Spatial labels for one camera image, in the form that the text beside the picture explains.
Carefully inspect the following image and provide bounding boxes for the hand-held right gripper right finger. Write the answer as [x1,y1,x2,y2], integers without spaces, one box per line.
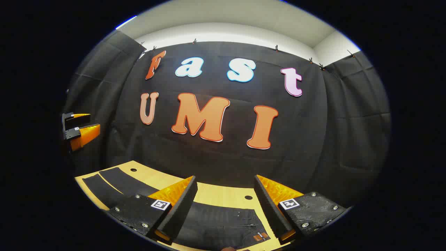
[254,175,349,244]

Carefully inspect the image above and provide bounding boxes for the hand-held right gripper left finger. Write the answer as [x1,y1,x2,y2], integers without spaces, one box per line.
[106,175,198,244]

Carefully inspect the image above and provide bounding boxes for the black jeans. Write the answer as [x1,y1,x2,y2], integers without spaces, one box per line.
[82,167,271,251]

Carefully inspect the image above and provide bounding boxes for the black backdrop cloth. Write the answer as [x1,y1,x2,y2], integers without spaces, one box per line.
[64,31,391,208]

